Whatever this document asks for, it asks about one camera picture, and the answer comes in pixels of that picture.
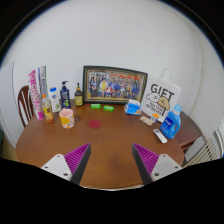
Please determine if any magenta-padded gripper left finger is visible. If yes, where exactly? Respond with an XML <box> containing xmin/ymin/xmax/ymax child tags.
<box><xmin>40</xmin><ymin>142</ymin><xmax>92</xmax><ymax>186</ymax></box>

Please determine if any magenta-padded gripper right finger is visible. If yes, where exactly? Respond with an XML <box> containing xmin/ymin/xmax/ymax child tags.
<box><xmin>131</xmin><ymin>142</ymin><xmax>184</xmax><ymax>186</ymax></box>

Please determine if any orange-capped juice bottle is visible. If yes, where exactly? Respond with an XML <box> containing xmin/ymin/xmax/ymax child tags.
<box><xmin>41</xmin><ymin>93</ymin><xmax>55</xmax><ymax>124</ymax></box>

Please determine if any white remote control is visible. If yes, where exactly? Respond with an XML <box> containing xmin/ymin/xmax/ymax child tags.
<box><xmin>152</xmin><ymin>128</ymin><xmax>169</xmax><ymax>145</ymax></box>

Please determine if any flat round red coaster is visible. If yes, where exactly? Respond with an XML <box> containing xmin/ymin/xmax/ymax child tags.
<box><xmin>87</xmin><ymin>119</ymin><xmax>103</xmax><ymax>130</ymax></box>

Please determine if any small beige snack pack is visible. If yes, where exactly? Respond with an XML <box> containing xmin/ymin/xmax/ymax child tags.
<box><xmin>139</xmin><ymin>115</ymin><xmax>155</xmax><ymax>127</ymax></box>

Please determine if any pink ceramic mug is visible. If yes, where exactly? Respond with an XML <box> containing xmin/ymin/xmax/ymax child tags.
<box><xmin>58</xmin><ymin>108</ymin><xmax>76</xmax><ymax>130</ymax></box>

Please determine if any blue detergent bottle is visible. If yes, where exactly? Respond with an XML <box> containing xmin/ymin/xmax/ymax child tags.
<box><xmin>159</xmin><ymin>103</ymin><xmax>183</xmax><ymax>140</ymax></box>

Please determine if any small orange and white box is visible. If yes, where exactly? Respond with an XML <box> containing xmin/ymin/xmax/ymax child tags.
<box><xmin>150</xmin><ymin>112</ymin><xmax>160</xmax><ymax>123</ymax></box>

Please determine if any blue tissue pack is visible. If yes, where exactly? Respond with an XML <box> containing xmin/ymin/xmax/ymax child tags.
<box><xmin>123</xmin><ymin>98</ymin><xmax>143</xmax><ymax>117</ymax></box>

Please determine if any white radiator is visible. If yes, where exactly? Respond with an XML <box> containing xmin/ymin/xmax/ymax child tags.
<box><xmin>183</xmin><ymin>137</ymin><xmax>224</xmax><ymax>168</ymax></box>

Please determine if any amber pump bottle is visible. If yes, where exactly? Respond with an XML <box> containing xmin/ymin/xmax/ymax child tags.
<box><xmin>74</xmin><ymin>82</ymin><xmax>84</xmax><ymax>108</ymax></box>

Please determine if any white lotion bottle blue cap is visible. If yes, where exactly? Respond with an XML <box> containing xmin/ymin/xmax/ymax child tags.
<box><xmin>48</xmin><ymin>87</ymin><xmax>62</xmax><ymax>113</ymax></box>

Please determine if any dark blue pump shampoo bottle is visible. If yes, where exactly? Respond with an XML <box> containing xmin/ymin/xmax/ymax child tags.
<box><xmin>59</xmin><ymin>80</ymin><xmax>72</xmax><ymax>110</ymax></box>

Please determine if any white paper gift bag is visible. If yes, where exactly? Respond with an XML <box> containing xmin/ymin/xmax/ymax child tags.
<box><xmin>140</xmin><ymin>68</ymin><xmax>183</xmax><ymax>123</ymax></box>

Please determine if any brown wooden chair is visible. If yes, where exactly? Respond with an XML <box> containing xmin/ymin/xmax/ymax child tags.
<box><xmin>17</xmin><ymin>84</ymin><xmax>35</xmax><ymax>129</ymax></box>

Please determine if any pink shuttlecock tube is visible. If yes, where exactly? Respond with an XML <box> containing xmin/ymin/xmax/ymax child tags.
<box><xmin>27</xmin><ymin>69</ymin><xmax>45</xmax><ymax>121</ymax></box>

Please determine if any framed group photo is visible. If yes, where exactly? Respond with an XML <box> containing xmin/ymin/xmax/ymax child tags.
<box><xmin>81</xmin><ymin>65</ymin><xmax>149</xmax><ymax>105</ymax></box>

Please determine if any white and blue shuttlecock tube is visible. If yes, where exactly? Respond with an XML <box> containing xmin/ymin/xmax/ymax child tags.
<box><xmin>37</xmin><ymin>65</ymin><xmax>49</xmax><ymax>101</ymax></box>

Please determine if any white flat panel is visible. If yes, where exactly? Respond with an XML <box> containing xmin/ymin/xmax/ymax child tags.
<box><xmin>0</xmin><ymin>61</ymin><xmax>18</xmax><ymax>148</ymax></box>

